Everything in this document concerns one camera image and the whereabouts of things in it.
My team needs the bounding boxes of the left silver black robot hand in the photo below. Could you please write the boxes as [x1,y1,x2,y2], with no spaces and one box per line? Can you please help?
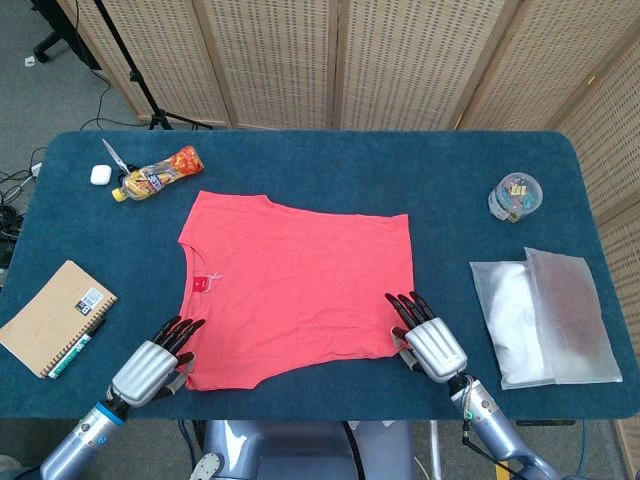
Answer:
[110,315,207,409]

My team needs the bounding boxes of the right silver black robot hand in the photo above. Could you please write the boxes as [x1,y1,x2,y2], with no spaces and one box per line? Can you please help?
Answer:
[384,291,469,385]

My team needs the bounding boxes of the red t-shirt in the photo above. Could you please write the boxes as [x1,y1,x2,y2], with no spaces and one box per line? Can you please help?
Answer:
[167,189,424,392]

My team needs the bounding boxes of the green white marker pen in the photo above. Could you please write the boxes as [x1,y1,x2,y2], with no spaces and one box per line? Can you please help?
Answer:
[48,315,107,380]

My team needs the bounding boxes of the frosted bag with white cloth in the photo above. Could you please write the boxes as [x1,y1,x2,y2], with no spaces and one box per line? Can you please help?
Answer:
[469,259,556,391]

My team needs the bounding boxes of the brown spiral notebook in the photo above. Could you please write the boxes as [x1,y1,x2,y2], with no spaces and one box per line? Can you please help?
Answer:
[0,259,119,380]

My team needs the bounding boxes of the frosted bag with dark cloth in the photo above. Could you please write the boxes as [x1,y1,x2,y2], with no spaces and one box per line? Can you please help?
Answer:
[522,246,625,385]

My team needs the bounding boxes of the blue-grey robot torso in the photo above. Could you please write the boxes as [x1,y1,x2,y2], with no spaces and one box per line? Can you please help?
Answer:
[192,419,416,480]

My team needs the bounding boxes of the clear jar of clips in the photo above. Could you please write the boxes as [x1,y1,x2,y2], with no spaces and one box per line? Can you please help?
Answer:
[487,171,544,223]

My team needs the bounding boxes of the orange yellow drink bottle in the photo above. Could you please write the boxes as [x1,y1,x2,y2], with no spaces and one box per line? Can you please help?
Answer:
[110,145,205,203]

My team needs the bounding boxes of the silver scissors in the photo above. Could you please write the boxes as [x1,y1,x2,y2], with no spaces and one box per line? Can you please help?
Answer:
[101,138,139,176]

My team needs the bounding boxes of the blue table cloth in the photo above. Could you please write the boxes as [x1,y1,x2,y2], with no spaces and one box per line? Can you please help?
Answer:
[0,130,604,421]

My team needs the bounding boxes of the black tripod stand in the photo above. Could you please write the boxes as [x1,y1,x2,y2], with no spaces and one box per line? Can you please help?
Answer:
[92,0,214,131]

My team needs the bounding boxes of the wicker folding screen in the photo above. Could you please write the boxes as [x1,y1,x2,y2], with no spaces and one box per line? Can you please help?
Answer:
[57,0,640,480]

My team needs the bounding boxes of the black office chair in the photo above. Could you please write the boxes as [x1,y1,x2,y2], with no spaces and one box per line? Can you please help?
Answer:
[32,0,76,64]

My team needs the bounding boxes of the black floor cables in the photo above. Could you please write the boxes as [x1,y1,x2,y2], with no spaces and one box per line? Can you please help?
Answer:
[0,147,46,266]

